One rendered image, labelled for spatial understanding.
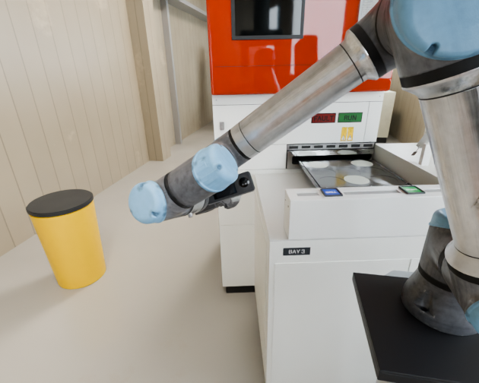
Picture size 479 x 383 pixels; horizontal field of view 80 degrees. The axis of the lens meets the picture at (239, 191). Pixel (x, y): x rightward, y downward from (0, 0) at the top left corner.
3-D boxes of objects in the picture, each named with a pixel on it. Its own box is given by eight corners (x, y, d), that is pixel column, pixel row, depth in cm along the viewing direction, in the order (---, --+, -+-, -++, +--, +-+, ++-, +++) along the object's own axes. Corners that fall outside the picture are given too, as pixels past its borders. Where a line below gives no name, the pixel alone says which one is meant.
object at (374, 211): (282, 225, 101) (284, 188, 96) (436, 219, 102) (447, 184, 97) (287, 239, 93) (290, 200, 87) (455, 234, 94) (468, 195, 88)
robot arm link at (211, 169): (226, 131, 54) (184, 160, 58) (205, 146, 44) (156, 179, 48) (249, 166, 55) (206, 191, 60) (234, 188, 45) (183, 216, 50)
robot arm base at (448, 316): (497, 344, 54) (516, 304, 51) (408, 325, 59) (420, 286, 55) (466, 289, 68) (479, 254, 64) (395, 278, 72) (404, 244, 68)
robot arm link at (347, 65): (418, -32, 47) (203, 139, 67) (445, -59, 37) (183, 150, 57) (452, 30, 48) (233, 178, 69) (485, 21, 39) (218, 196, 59)
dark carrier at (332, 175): (300, 162, 144) (300, 160, 143) (369, 159, 144) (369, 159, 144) (320, 188, 112) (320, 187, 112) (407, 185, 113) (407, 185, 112)
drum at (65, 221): (77, 256, 225) (57, 187, 201) (120, 261, 218) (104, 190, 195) (39, 289, 191) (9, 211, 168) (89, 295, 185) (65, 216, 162)
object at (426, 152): (411, 161, 118) (419, 128, 113) (420, 160, 119) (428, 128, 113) (420, 166, 113) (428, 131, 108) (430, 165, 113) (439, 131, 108)
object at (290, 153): (286, 168, 150) (287, 150, 146) (369, 166, 150) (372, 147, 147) (287, 169, 148) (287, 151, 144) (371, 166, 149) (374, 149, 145)
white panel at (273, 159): (216, 173, 152) (211, 94, 136) (369, 169, 153) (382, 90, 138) (216, 175, 149) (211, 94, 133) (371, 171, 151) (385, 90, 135)
